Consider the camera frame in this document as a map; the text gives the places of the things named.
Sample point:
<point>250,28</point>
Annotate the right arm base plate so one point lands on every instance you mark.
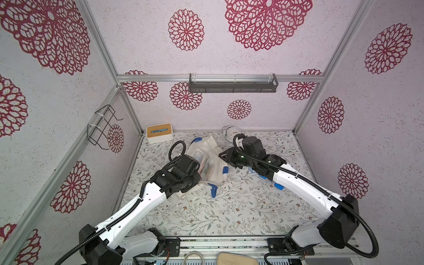
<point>282,246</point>

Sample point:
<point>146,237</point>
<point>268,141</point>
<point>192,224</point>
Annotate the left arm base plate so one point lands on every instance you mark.
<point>170,246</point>

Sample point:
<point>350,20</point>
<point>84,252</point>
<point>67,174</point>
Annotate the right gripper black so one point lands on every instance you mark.
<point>230,158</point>

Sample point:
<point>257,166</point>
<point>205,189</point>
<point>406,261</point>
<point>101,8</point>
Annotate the white tissue box wooden top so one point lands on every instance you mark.
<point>159,133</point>

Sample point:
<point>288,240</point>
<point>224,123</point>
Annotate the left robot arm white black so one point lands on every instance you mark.
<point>108,242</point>

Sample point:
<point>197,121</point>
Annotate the white canvas bag blue handles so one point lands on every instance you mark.
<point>213,170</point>

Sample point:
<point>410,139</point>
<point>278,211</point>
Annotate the black wall shelf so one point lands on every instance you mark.
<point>234,86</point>

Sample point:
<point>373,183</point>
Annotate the black wire wall rack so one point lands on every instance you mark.
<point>98,131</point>

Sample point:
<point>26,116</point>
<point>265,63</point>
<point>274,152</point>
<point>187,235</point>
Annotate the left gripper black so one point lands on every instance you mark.
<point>197,177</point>

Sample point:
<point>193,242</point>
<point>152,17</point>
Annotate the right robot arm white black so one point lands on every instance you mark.
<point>340,214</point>

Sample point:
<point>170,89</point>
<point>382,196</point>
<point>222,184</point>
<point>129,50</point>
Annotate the beige object at front edge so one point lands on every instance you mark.
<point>225,258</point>

